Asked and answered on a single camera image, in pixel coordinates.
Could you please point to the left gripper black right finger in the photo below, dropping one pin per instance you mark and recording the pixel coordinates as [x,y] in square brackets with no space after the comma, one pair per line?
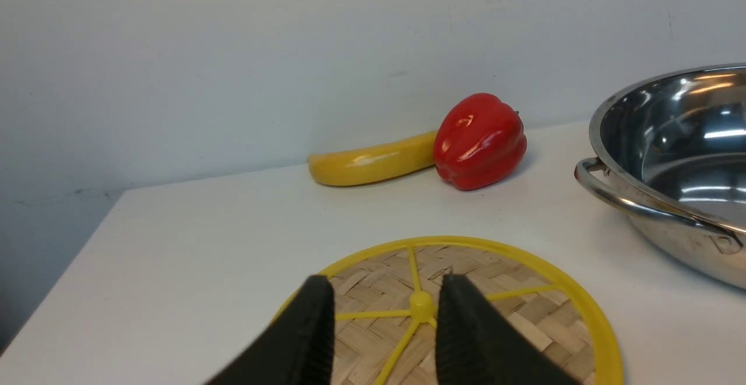
[475,344]

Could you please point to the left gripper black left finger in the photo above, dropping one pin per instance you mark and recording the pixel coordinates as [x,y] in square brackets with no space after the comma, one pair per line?
[296,348]

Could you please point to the yellow woven bamboo steamer lid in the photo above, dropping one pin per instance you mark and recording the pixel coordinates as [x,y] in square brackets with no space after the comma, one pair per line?
[386,308]

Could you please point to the stainless steel pot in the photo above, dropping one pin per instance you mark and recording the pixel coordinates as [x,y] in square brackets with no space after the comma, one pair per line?
[670,155]

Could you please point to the yellow banana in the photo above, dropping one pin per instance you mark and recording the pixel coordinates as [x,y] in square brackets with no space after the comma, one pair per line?
[373,164]

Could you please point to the red bell pepper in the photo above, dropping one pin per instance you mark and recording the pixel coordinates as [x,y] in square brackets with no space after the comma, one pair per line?
[479,143]

